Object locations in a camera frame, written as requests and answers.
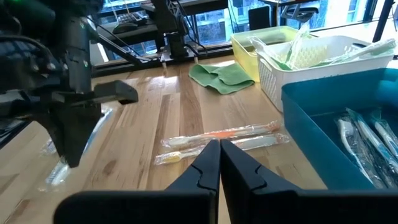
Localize green toothbrush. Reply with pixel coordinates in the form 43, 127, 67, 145
248, 35, 295, 72
285, 21, 312, 70
310, 37, 398, 68

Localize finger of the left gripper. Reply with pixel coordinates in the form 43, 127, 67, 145
34, 108, 75, 168
68, 104, 103, 168

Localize orange toothbrush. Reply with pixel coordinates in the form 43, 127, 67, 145
154, 133, 290, 166
160, 120, 282, 149

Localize white perforated plastic basket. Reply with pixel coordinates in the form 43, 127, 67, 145
256, 35, 396, 113

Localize yellow plastic tray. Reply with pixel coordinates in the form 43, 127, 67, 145
231, 26, 299, 83

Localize black aluminium table frame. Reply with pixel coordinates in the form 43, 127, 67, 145
90, 30, 234, 78

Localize green cloth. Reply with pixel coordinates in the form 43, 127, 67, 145
188, 63, 255, 95

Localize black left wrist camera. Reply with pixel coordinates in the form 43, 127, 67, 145
0, 58, 63, 94

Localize grey office chair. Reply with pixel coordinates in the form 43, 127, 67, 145
280, 3, 320, 23

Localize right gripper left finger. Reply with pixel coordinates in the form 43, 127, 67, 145
54, 139, 221, 224

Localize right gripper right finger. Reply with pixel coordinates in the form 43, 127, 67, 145
221, 139, 398, 224

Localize large window dark frame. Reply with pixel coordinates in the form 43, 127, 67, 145
102, 0, 398, 54

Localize blue plastic tray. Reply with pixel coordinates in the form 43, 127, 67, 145
281, 68, 398, 191

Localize black device green light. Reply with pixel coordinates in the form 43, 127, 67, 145
112, 22, 139, 34

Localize black office chair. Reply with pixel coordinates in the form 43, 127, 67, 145
248, 6, 271, 31

